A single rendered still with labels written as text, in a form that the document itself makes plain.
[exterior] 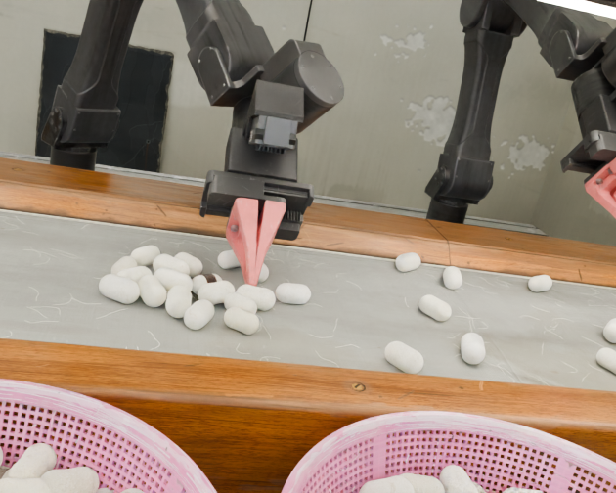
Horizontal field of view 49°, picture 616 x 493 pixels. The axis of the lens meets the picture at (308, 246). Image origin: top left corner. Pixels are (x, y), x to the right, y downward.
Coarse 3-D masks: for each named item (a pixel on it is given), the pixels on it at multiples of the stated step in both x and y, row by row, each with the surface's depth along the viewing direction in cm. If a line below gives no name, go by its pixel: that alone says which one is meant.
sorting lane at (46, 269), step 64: (0, 256) 60; (64, 256) 62; (320, 256) 76; (0, 320) 50; (64, 320) 51; (128, 320) 53; (320, 320) 60; (384, 320) 63; (448, 320) 66; (512, 320) 70; (576, 320) 73; (576, 384) 59
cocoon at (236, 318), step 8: (232, 312) 55; (240, 312) 55; (248, 312) 55; (224, 320) 55; (232, 320) 55; (240, 320) 54; (248, 320) 54; (256, 320) 55; (232, 328) 55; (240, 328) 55; (248, 328) 54; (256, 328) 55
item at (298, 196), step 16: (208, 176) 62; (240, 176) 62; (256, 176) 63; (272, 192) 63; (288, 192) 64; (304, 192) 64; (208, 208) 66; (224, 208) 66; (288, 208) 67; (304, 208) 67
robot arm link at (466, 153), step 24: (480, 24) 102; (504, 24) 104; (480, 48) 103; (504, 48) 104; (480, 72) 104; (480, 96) 105; (456, 120) 108; (480, 120) 105; (456, 144) 106; (480, 144) 106; (456, 168) 105; (480, 168) 107; (456, 192) 107; (480, 192) 108
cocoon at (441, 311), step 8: (424, 296) 66; (432, 296) 66; (424, 304) 66; (432, 304) 65; (440, 304) 65; (448, 304) 65; (424, 312) 66; (432, 312) 65; (440, 312) 65; (448, 312) 65; (440, 320) 65
